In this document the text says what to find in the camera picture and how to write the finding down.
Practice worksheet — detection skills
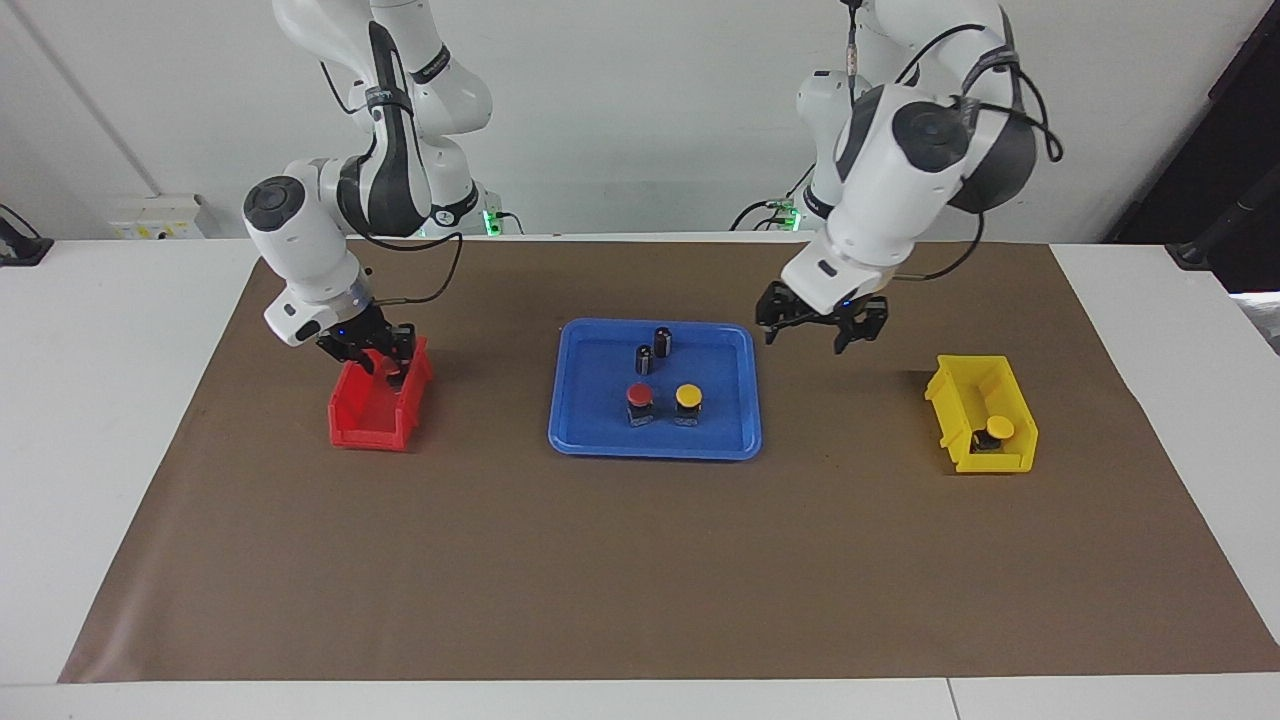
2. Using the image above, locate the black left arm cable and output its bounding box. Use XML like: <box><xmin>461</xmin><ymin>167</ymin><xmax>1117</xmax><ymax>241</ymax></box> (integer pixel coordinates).
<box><xmin>845</xmin><ymin>0</ymin><xmax>1064</xmax><ymax>283</ymax></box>

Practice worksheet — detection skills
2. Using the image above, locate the blue plastic tray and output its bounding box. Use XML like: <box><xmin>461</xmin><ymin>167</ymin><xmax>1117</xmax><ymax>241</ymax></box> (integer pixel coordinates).
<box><xmin>547</xmin><ymin>318</ymin><xmax>763</xmax><ymax>461</ymax></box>

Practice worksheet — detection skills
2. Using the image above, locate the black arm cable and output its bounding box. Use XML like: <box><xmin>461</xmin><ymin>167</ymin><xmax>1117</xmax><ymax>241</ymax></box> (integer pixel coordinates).
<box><xmin>845</xmin><ymin>0</ymin><xmax>1064</xmax><ymax>283</ymax></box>
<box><xmin>320</xmin><ymin>60</ymin><xmax>467</xmax><ymax>306</ymax></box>

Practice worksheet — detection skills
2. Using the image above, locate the white wall socket box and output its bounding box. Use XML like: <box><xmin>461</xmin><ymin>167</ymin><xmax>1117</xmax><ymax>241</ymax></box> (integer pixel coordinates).
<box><xmin>108</xmin><ymin>195</ymin><xmax>206</xmax><ymax>241</ymax></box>

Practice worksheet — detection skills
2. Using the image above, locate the black clamp device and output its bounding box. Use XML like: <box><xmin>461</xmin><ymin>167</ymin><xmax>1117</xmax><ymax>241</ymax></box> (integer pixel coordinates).
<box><xmin>0</xmin><ymin>205</ymin><xmax>53</xmax><ymax>266</ymax></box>

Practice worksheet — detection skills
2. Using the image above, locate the grey striped object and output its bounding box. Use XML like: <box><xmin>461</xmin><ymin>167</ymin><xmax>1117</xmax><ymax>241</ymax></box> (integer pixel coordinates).
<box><xmin>1235</xmin><ymin>293</ymin><xmax>1280</xmax><ymax>356</ymax></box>

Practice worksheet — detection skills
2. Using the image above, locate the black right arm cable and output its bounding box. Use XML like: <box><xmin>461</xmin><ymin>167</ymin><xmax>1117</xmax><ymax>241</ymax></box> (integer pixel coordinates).
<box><xmin>320</xmin><ymin>60</ymin><xmax>467</xmax><ymax>306</ymax></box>

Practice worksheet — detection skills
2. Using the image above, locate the black stand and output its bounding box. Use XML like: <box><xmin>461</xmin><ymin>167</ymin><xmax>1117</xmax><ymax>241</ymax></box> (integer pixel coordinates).
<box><xmin>1105</xmin><ymin>0</ymin><xmax>1280</xmax><ymax>294</ymax></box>

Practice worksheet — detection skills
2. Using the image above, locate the brown paper table mat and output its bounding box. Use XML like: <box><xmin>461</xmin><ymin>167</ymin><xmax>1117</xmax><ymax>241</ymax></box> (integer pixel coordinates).
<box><xmin>58</xmin><ymin>238</ymin><xmax>1280</xmax><ymax>684</ymax></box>

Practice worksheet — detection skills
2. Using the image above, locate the black base cable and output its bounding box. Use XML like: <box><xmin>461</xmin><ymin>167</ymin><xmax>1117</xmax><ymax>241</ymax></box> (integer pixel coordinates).
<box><xmin>728</xmin><ymin>155</ymin><xmax>816</xmax><ymax>233</ymax></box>

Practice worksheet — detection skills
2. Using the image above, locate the yellow plastic bin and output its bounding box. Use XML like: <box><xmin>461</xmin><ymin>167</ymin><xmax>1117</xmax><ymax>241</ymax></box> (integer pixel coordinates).
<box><xmin>923</xmin><ymin>354</ymin><xmax>1039</xmax><ymax>474</ymax></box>

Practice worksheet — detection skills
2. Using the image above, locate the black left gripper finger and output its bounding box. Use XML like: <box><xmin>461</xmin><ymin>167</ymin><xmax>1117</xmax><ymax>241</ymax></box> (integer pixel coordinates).
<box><xmin>756</xmin><ymin>283</ymin><xmax>801</xmax><ymax>346</ymax></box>
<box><xmin>833</xmin><ymin>300</ymin><xmax>889</xmax><ymax>356</ymax></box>

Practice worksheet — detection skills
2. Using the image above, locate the red plastic bin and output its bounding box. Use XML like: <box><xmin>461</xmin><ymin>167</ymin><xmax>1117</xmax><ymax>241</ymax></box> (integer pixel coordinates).
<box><xmin>329</xmin><ymin>332</ymin><xmax>434</xmax><ymax>452</ymax></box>

